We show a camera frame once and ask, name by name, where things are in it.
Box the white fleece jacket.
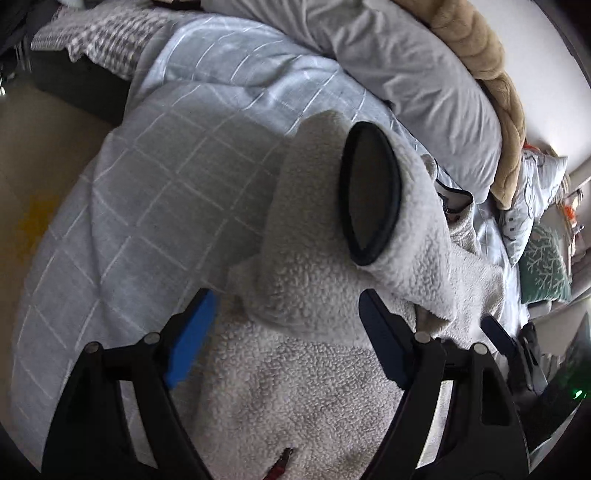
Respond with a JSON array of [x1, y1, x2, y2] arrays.
[[187, 111, 506, 479]]

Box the grey plaid cloth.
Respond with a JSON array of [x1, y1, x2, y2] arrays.
[[31, 1, 184, 80]]

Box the white bookshelf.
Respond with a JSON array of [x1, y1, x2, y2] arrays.
[[552, 174, 590, 302]]

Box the green coral pattern cushion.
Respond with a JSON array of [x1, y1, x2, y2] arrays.
[[519, 222, 571, 305]]

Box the tan plush blanket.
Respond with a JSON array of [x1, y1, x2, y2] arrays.
[[396, 0, 526, 210]]

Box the grey patterned pillow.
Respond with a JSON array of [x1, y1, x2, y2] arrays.
[[499, 148, 567, 266]]

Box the light blue checked duvet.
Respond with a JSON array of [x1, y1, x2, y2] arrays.
[[9, 13, 532, 462]]

